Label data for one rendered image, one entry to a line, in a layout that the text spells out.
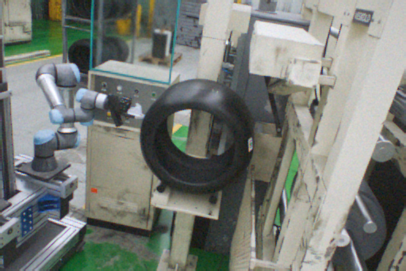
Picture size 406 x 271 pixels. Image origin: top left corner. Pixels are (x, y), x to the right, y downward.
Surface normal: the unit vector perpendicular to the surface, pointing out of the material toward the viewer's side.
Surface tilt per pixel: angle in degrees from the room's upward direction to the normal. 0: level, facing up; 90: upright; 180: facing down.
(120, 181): 89
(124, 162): 90
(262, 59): 90
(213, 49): 90
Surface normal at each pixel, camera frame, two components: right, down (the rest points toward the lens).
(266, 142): -0.12, 0.37
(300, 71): -0.07, 0.07
